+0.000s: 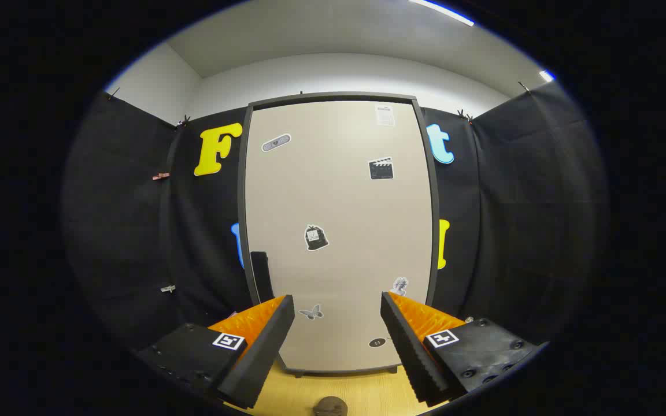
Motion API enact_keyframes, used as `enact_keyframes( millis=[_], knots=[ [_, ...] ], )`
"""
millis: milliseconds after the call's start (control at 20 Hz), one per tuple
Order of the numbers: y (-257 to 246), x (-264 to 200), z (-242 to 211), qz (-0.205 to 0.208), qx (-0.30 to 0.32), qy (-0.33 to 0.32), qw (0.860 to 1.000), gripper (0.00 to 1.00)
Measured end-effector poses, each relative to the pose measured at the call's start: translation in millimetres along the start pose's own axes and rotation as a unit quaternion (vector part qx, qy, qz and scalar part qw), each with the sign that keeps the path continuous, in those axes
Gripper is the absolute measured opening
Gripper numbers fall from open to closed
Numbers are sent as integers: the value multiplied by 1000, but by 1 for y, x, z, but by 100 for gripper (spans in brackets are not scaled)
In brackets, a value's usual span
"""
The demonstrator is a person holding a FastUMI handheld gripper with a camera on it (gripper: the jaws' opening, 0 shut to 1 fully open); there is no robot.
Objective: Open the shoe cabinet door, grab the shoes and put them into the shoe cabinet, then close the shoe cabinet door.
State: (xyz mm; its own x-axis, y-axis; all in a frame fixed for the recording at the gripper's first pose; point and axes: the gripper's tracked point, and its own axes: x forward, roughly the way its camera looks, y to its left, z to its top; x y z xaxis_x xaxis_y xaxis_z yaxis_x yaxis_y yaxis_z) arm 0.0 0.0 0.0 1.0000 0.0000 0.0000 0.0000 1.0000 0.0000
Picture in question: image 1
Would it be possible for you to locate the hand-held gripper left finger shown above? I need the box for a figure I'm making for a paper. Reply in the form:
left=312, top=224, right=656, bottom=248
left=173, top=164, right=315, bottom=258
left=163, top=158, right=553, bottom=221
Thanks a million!
left=135, top=295, right=296, bottom=410

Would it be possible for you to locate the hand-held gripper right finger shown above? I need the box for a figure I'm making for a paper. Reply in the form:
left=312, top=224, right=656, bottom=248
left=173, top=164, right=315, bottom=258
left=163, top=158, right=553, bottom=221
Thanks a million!
left=380, top=292, right=542, bottom=408

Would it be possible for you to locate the brown fuzzy shoe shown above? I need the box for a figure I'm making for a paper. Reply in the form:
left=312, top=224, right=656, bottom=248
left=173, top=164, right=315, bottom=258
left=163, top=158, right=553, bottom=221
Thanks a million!
left=312, top=396, right=349, bottom=416

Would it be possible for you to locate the grey shoe cabinet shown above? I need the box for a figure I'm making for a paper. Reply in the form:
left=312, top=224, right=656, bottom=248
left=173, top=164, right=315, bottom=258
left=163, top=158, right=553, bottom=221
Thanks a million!
left=237, top=92, right=441, bottom=379

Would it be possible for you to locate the ceiling light strip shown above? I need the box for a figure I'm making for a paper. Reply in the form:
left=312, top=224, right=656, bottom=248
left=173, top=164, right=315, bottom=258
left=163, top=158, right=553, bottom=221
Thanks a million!
left=408, top=0, right=476, bottom=27

